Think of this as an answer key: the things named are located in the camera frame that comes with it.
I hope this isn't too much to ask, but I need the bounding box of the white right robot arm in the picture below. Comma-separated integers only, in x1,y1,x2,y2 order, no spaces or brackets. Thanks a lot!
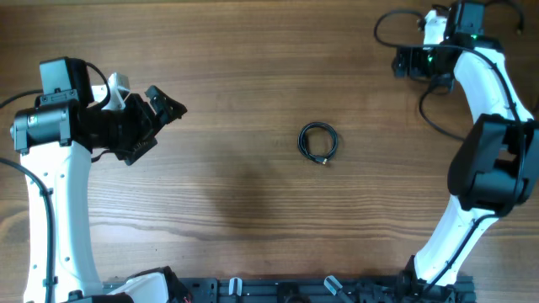
392,1,538,302

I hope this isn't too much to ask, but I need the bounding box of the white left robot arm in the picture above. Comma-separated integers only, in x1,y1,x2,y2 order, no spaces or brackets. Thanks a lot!
10,57,192,302

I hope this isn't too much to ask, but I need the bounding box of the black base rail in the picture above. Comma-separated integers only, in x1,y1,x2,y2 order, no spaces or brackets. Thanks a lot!
100,275,477,303

